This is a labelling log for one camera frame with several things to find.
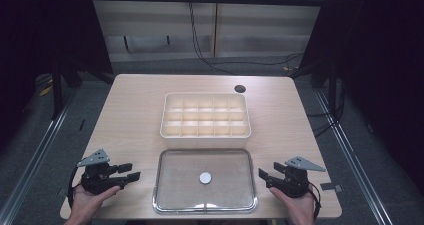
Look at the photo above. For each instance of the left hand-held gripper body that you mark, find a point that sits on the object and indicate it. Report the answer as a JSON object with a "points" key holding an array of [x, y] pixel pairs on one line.
{"points": [[100, 180]]}

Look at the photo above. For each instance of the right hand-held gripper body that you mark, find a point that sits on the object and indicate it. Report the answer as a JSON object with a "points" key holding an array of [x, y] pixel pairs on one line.
{"points": [[293, 183]]}

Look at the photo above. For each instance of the transparent box lid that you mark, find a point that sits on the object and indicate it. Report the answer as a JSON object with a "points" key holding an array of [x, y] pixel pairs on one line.
{"points": [[186, 185]]}

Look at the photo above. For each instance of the white compartment storage box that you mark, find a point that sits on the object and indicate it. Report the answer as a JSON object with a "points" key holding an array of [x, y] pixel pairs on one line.
{"points": [[205, 120]]}

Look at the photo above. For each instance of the person's right hand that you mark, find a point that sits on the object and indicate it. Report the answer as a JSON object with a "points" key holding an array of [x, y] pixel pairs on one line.
{"points": [[300, 206]]}

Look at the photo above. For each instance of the person's left hand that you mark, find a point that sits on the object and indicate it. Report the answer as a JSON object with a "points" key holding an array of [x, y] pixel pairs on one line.
{"points": [[86, 203]]}

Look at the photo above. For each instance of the grey tape strip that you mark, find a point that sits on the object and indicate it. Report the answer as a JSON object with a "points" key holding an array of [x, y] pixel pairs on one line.
{"points": [[331, 187]]}

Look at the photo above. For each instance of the small black floor piece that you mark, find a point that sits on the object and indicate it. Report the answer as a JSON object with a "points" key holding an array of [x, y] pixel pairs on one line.
{"points": [[81, 124]]}

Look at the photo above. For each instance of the dark round table grommet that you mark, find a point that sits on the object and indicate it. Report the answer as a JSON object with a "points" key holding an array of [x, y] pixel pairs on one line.
{"points": [[240, 88]]}

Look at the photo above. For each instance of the black metal stand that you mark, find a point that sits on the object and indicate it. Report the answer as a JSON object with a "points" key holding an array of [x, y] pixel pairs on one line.
{"points": [[332, 85], [57, 91]]}

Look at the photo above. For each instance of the yellow floor object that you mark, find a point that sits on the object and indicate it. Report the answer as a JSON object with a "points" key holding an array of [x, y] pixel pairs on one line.
{"points": [[45, 91]]}

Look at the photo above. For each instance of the dark curtain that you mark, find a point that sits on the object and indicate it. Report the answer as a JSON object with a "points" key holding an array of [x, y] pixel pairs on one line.
{"points": [[383, 68], [40, 35]]}

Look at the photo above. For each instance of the metal floor rail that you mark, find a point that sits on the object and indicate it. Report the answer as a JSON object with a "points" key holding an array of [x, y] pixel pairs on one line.
{"points": [[36, 155], [353, 151]]}

